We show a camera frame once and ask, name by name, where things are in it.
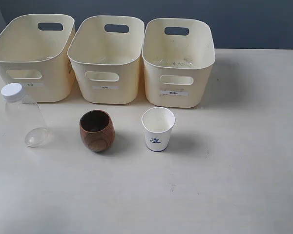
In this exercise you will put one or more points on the clear bottle with white cap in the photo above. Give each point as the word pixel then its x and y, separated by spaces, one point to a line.
pixel 25 115

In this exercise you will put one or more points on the right cream plastic bin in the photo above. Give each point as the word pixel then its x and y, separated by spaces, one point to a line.
pixel 178 57

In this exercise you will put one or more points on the middle cream plastic bin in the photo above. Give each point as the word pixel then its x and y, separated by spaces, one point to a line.
pixel 105 55

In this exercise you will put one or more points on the cream plastic bin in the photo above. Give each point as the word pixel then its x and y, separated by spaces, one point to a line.
pixel 33 52
pixel 105 55
pixel 178 57

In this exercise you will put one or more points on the left cream plastic bin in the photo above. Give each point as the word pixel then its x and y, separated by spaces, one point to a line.
pixel 33 52

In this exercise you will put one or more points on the brown wooden cup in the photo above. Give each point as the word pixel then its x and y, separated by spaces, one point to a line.
pixel 97 130

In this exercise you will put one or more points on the white paper cup blue logo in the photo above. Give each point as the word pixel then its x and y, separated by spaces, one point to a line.
pixel 158 123

